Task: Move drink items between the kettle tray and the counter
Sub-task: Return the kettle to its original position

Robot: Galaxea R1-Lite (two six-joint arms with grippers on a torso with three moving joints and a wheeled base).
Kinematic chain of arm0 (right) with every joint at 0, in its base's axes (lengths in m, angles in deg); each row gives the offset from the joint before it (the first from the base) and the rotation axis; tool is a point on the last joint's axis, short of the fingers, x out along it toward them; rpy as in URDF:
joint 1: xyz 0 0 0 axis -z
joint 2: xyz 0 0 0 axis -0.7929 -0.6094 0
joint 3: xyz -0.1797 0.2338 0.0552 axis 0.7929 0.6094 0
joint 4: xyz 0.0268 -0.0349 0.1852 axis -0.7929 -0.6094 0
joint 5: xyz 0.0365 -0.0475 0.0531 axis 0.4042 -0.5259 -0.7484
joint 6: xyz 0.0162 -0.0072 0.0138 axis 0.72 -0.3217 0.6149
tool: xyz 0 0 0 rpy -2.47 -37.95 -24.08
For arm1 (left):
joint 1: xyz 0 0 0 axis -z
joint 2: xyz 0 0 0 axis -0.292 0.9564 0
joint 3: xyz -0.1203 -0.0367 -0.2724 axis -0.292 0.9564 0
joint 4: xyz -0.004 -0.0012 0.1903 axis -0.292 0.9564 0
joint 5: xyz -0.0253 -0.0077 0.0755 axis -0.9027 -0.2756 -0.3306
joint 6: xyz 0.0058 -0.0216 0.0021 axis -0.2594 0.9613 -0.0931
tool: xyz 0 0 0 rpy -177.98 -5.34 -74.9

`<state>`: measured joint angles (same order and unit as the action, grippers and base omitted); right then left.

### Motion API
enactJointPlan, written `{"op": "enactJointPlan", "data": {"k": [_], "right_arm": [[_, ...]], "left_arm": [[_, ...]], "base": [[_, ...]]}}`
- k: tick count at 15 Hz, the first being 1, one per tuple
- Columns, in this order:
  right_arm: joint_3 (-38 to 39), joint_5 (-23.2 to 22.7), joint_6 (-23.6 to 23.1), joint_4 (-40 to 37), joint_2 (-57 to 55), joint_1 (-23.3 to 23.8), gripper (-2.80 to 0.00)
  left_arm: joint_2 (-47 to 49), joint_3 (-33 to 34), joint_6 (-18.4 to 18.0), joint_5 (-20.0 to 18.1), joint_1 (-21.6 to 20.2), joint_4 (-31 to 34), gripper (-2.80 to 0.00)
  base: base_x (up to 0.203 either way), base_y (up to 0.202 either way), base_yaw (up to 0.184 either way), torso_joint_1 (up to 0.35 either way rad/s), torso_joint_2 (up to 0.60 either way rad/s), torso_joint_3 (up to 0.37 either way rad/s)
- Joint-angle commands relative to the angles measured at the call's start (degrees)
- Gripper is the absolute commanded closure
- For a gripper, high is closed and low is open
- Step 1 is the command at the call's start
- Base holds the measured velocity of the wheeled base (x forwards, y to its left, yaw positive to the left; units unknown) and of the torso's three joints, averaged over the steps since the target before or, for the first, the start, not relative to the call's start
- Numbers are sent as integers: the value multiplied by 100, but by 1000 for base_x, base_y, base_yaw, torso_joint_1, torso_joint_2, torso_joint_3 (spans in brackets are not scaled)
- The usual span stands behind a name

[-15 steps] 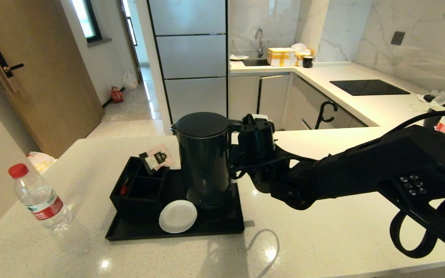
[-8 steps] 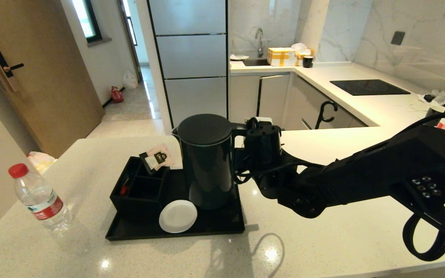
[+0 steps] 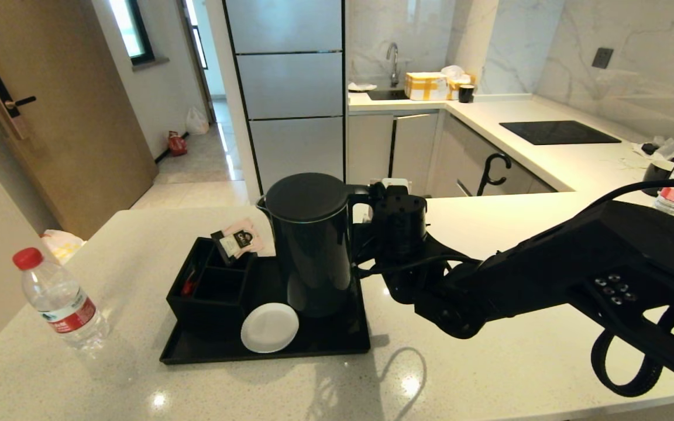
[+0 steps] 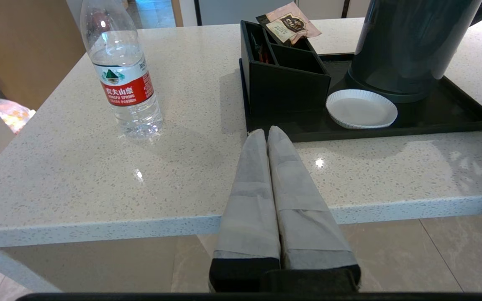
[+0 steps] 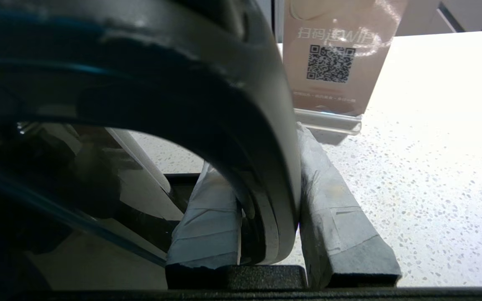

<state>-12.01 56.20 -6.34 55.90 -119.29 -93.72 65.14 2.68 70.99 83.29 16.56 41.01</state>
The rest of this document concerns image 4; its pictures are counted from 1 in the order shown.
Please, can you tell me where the brown wooden door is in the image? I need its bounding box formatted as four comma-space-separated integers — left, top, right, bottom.
0, 0, 86, 110

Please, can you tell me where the black rectangular serving tray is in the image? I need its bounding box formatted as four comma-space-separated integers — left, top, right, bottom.
239, 52, 482, 143

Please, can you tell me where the silver refrigerator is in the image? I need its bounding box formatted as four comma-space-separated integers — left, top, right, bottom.
195, 0, 300, 26

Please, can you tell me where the red-cap bottle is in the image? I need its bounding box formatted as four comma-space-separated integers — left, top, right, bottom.
80, 0, 164, 140

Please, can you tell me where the pink tea sachet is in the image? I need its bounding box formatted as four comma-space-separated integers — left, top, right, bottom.
256, 2, 322, 46

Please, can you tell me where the black electric kettle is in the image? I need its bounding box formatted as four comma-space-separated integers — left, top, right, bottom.
349, 0, 482, 95

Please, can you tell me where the black round kettle base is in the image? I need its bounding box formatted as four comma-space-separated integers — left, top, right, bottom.
344, 71, 435, 104

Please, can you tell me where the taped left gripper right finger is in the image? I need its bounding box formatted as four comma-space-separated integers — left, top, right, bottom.
267, 125, 361, 292

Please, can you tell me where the black compartment organizer box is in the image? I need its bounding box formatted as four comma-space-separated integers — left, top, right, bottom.
240, 20, 332, 117

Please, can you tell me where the red sachet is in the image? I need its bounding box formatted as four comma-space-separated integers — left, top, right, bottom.
254, 42, 272, 64

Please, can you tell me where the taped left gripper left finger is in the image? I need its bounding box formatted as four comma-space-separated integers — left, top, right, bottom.
208, 129, 281, 292

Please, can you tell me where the yellow white plastic bag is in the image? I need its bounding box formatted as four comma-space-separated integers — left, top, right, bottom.
0, 98, 36, 134

